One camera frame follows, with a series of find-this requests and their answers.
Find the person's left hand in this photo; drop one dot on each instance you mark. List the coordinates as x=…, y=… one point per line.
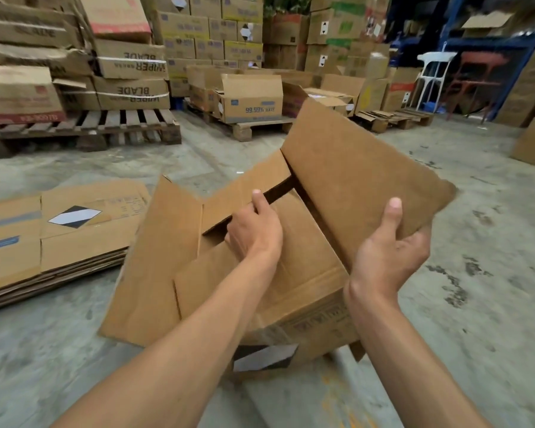
x=256, y=236

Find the person's right hand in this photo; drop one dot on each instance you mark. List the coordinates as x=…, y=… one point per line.
x=381, y=262

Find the person's left thumb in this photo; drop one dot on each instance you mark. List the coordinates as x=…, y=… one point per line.
x=262, y=203

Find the person's right thumb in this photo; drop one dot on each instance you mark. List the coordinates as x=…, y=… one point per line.
x=392, y=218

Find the brown cardboard box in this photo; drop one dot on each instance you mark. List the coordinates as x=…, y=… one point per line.
x=339, y=173

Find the person's right forearm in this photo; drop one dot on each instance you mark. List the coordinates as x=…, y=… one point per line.
x=405, y=365

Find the person's left forearm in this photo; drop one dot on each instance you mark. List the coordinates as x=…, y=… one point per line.
x=178, y=352

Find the light wooden pallet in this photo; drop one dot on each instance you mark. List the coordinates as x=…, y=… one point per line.
x=245, y=129

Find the low flat wooden pallet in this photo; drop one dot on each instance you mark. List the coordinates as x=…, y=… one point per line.
x=392, y=119

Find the open box with blue print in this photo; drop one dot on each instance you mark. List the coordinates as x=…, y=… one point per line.
x=249, y=100

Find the open box with folded flaps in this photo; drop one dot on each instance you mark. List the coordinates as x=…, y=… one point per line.
x=321, y=100

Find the cardboard box with red label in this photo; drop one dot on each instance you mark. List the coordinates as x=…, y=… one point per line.
x=399, y=91

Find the white plastic chair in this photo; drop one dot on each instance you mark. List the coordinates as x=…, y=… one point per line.
x=432, y=71

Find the dark brown cardboard boxes stack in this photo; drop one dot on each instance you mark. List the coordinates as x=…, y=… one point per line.
x=285, y=42

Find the large wooden pallet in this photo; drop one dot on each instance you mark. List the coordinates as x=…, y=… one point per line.
x=102, y=127

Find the stack of printed cardboard boxes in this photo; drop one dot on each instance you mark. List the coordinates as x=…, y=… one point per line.
x=205, y=35

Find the stack of green label boxes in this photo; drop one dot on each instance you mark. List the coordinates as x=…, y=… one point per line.
x=339, y=35

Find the tall leaning cardboard sheet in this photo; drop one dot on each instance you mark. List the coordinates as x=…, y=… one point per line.
x=528, y=89

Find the blue metal rack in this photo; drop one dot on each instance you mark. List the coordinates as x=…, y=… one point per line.
x=454, y=31

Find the green plant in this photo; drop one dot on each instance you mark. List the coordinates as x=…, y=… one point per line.
x=285, y=5

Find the stack of flattened cardboard boxes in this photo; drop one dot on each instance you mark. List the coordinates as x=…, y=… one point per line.
x=49, y=240

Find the stack of worn cardboard boxes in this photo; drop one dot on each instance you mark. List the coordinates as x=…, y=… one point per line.
x=40, y=57

